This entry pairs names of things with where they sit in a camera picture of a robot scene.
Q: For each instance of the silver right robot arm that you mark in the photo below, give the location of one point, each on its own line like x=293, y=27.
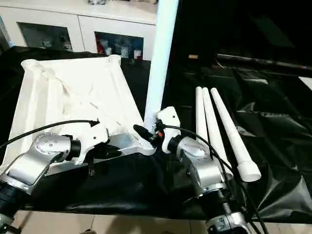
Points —
x=207, y=170

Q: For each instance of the white glass-door cabinet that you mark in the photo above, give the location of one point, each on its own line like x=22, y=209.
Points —
x=73, y=19

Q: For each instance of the long black rod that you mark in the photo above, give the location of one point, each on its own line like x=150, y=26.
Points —
x=263, y=62

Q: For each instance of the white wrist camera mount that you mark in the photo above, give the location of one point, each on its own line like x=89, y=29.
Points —
x=169, y=117
x=90, y=139

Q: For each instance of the white plastic table top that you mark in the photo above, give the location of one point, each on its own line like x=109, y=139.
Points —
x=61, y=92

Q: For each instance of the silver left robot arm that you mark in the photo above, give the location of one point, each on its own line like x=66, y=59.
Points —
x=29, y=163

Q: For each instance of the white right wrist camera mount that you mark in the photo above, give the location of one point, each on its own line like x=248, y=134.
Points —
x=169, y=117

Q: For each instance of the white plastic table leg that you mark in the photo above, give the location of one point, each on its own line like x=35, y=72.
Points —
x=212, y=122
x=200, y=109
x=163, y=48
x=229, y=126

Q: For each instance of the white paper sheet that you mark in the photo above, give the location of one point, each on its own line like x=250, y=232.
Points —
x=306, y=81

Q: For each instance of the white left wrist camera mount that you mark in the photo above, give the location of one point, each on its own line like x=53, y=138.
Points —
x=90, y=139

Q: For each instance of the grey glass door frame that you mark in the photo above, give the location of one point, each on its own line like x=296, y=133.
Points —
x=5, y=31

